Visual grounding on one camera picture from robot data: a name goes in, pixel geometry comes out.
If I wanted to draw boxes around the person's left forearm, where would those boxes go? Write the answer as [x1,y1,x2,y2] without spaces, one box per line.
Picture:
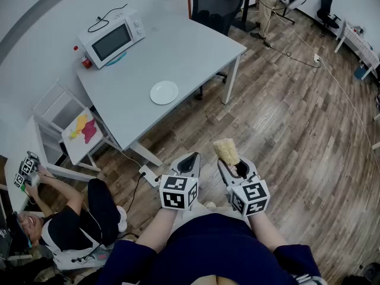
[135,208,179,254]

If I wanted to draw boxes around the yellow sponge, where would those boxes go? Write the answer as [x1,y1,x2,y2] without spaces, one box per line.
[213,138,240,167]

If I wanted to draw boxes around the black office chair with armrests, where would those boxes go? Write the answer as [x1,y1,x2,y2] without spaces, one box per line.
[316,0,341,37]

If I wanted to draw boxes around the person's right forearm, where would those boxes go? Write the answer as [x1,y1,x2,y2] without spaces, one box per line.
[248,212,287,254]

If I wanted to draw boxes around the long white floor cable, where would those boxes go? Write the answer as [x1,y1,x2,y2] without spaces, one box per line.
[273,10,380,172]

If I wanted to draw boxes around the grey rectangular table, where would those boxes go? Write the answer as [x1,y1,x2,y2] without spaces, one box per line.
[76,14,248,167]

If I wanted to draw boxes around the black power cable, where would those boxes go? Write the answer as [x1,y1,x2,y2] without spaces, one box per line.
[126,172,147,213]

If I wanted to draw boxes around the white power strip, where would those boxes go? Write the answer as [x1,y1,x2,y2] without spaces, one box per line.
[138,164,161,188]

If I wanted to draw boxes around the pink cloth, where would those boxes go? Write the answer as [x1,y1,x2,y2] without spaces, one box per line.
[81,119,98,144]

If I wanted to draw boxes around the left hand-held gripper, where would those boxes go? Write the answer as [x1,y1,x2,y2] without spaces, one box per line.
[159,152,202,211]

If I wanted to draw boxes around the small table with checked cloth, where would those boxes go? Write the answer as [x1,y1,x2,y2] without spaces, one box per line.
[334,19,380,80]

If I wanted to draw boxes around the red drink bottle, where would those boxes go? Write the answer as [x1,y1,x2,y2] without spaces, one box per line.
[73,45,93,69]

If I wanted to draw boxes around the black microwave cable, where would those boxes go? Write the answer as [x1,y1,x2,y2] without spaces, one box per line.
[87,4,128,33]

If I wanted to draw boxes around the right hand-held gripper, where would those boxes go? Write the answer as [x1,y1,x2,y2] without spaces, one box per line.
[217,155,271,217]

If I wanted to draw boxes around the teal flat tool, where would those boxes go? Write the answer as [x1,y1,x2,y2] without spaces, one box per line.
[106,51,128,67]

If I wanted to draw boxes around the white microwave oven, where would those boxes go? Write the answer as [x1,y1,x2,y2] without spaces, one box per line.
[77,7,146,69]

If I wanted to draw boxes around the white round plate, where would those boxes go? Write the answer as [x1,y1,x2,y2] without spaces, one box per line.
[150,80,179,106]

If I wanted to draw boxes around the yellow cloth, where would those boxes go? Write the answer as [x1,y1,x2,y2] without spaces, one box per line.
[69,113,88,141]

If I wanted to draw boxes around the person's navy shirt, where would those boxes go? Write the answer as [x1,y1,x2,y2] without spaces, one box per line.
[97,214,322,285]

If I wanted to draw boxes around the person's light trousers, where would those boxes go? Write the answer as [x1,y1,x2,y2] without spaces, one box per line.
[170,202,252,236]

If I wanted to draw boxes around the black floor cable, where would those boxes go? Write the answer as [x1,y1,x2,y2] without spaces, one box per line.
[264,40,322,69]

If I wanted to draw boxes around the white desk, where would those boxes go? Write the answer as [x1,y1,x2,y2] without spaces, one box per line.
[4,116,96,213]

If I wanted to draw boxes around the black mesh office chair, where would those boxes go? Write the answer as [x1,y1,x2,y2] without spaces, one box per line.
[191,0,244,100]

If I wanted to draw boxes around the blue container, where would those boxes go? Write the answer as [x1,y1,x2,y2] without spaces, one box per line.
[353,64,369,81]

